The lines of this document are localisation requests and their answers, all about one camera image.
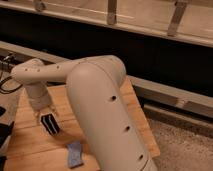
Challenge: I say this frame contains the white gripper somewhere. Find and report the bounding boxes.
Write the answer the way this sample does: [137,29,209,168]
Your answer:
[27,88,58,118]

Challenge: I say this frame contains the black white striped eraser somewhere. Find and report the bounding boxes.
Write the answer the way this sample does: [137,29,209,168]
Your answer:
[41,114,60,135]

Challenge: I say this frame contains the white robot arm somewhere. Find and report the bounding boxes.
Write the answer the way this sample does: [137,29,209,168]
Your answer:
[11,55,158,171]

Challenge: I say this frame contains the wooden table board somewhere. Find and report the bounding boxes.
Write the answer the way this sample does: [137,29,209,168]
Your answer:
[3,77,161,171]

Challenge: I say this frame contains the blue sponge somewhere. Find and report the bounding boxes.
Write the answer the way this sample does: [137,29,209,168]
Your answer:
[67,141,83,169]

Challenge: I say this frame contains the black coiled cable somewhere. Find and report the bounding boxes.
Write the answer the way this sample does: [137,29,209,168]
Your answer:
[0,75,24,95]

